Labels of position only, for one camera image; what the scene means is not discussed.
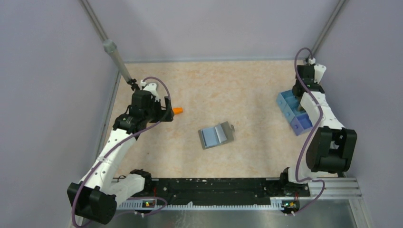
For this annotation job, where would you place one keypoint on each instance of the grey leather card holder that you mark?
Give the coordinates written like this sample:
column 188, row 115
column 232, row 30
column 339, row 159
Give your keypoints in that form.
column 217, row 135

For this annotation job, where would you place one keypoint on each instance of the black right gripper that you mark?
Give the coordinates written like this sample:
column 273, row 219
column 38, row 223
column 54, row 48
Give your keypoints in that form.
column 315, row 84

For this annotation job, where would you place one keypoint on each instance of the orange toy microphone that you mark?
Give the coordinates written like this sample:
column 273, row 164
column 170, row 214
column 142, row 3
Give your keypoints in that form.
column 177, row 110

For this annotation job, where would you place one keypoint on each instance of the white slotted cable duct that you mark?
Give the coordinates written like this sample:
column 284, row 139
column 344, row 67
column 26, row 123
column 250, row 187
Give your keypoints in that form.
column 146, row 206

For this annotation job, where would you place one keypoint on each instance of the blue compartment organizer box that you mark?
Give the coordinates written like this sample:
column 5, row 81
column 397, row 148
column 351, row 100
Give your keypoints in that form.
column 289, row 106

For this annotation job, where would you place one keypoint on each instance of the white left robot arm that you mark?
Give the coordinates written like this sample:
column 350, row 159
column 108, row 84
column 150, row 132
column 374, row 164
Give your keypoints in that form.
column 96, row 197

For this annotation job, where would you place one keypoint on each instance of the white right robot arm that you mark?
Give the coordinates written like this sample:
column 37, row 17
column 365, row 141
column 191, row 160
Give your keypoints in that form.
column 330, row 149

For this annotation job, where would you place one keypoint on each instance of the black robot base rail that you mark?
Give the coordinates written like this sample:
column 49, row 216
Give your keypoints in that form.
column 222, row 191

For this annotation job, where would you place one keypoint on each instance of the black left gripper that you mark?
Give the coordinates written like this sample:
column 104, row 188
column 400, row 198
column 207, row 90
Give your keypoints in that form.
column 161, row 112

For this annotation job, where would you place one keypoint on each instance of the black tripod microphone stand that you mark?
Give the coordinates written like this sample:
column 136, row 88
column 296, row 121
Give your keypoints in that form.
column 111, row 49

